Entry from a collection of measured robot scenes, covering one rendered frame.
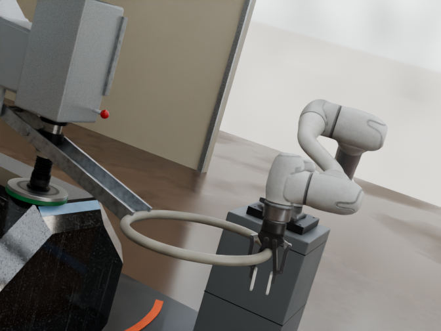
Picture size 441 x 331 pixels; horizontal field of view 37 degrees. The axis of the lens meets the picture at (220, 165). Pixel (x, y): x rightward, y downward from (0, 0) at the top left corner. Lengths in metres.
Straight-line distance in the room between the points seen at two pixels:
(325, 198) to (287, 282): 1.04
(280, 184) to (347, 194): 0.20
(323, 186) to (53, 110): 0.92
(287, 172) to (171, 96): 5.78
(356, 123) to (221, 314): 1.16
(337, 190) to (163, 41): 5.98
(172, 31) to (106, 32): 5.45
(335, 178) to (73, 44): 0.94
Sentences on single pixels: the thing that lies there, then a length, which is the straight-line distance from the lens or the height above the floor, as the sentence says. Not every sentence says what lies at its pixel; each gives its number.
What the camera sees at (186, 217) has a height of 0.91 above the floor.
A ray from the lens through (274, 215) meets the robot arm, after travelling 2.00.
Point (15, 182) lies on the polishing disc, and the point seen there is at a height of 0.85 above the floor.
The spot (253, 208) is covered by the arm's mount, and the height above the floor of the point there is 0.84.
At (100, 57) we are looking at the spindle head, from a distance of 2.31.
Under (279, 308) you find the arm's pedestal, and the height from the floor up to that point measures 0.47.
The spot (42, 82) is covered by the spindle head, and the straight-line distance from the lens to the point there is 2.27.
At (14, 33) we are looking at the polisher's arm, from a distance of 2.38.
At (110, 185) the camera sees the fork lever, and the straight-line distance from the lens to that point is 2.30.
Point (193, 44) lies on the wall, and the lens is 7.60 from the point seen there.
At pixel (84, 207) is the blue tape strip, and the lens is 2.51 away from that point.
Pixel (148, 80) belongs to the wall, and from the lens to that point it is 7.84.
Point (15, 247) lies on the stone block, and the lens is 2.31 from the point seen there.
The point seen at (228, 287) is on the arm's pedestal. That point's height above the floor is 0.46.
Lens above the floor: 1.54
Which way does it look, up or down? 11 degrees down
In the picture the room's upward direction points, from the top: 16 degrees clockwise
